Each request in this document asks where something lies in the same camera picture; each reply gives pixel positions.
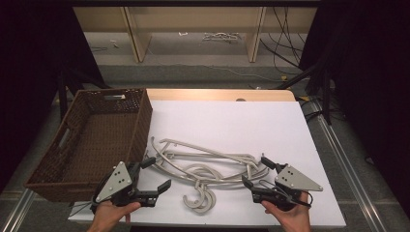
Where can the metal floor rail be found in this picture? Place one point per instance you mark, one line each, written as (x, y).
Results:
(351, 167)
(17, 209)

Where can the brown wicker basket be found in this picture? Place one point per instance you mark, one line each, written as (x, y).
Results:
(96, 138)

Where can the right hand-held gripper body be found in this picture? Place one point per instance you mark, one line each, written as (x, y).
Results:
(290, 180)

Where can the light wooden table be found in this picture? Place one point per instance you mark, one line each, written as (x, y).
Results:
(209, 95)

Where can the person's left hand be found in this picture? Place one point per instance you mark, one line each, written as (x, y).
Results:
(108, 216)

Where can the black curtain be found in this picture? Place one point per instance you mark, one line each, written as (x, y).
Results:
(29, 80)
(370, 80)

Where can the person's right hand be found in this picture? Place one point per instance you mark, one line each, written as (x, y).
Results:
(295, 219)

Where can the beige wooden shelf unit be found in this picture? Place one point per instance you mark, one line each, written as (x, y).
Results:
(193, 19)

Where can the black metal stand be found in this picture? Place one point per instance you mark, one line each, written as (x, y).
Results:
(63, 93)
(326, 93)

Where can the white table board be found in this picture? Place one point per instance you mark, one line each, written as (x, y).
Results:
(225, 129)

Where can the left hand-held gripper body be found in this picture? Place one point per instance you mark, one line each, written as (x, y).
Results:
(117, 180)

